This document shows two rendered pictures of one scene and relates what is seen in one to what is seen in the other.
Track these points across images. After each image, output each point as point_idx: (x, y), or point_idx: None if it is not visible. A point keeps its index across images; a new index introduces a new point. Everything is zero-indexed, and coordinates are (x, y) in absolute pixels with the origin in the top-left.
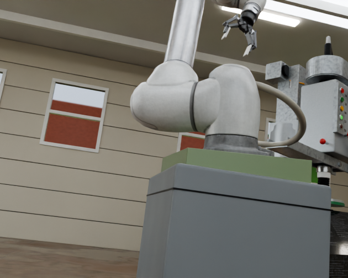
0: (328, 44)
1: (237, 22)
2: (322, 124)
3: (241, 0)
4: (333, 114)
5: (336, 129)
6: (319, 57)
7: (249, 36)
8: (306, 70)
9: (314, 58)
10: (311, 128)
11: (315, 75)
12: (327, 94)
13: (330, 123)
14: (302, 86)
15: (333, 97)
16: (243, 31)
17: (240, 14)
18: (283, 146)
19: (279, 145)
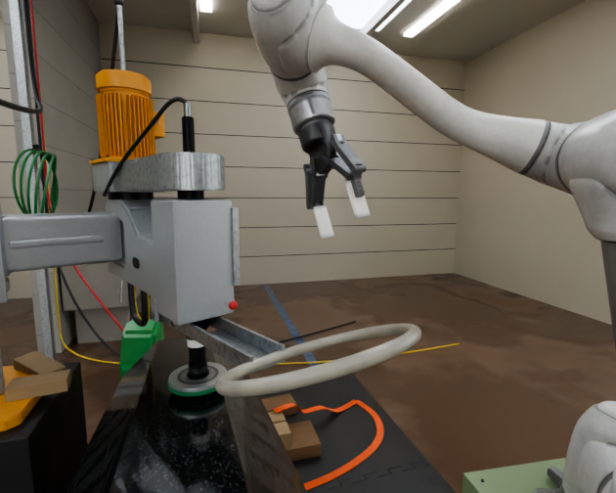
0: (193, 120)
1: (330, 151)
2: (216, 274)
3: (314, 75)
4: (235, 258)
5: (240, 281)
6: (212, 157)
7: (324, 186)
8: (183, 171)
9: (202, 156)
10: (199, 281)
11: (206, 190)
12: (221, 224)
13: (228, 272)
14: (175, 201)
15: (234, 233)
16: (324, 172)
17: (313, 115)
18: (279, 362)
19: (273, 363)
